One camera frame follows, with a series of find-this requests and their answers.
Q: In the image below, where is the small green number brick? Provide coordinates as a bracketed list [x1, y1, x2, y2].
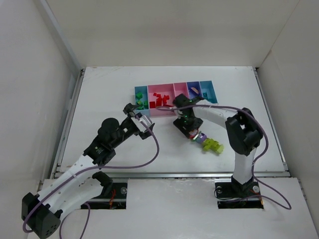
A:
[136, 101, 144, 110]

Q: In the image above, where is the green slope piece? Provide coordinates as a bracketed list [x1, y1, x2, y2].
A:
[143, 101, 149, 109]

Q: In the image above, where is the purple flower duplo brick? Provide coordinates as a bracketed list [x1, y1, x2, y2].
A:
[193, 132, 207, 144]

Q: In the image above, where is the red brick cluster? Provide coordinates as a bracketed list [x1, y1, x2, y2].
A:
[149, 101, 157, 109]

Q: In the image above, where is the lime green duplo stack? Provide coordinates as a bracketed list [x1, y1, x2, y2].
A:
[202, 138, 224, 154]

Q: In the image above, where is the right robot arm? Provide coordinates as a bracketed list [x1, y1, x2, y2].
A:
[173, 94, 264, 198]

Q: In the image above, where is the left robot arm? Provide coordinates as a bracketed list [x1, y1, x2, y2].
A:
[21, 103, 155, 239]

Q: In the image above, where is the light blue bin right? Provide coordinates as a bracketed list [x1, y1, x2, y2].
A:
[199, 81, 218, 104]

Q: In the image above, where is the large pink bin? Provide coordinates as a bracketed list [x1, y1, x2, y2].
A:
[148, 84, 175, 117]

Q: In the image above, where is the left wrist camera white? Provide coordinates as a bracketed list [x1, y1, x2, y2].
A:
[131, 115, 153, 131]

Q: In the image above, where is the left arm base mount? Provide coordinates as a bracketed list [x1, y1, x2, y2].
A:
[81, 172, 128, 210]

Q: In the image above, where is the aluminium rail front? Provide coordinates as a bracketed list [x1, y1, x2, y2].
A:
[49, 171, 291, 179]

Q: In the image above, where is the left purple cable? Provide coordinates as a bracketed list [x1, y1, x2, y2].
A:
[22, 117, 160, 239]

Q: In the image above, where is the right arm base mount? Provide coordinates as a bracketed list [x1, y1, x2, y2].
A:
[214, 182, 264, 209]

